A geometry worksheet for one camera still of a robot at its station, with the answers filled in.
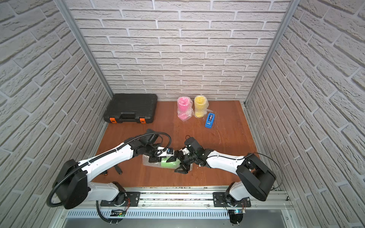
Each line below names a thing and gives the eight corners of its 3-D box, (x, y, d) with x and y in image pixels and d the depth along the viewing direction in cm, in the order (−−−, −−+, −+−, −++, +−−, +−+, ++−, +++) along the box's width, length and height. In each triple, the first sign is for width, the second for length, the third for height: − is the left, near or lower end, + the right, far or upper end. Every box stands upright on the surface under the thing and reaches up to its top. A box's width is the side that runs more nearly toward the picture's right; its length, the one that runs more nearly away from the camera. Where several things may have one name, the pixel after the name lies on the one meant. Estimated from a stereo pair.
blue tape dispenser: (204, 127, 105) (205, 123, 102) (207, 116, 112) (208, 112, 109) (211, 129, 105) (212, 125, 101) (214, 117, 111) (215, 113, 108)
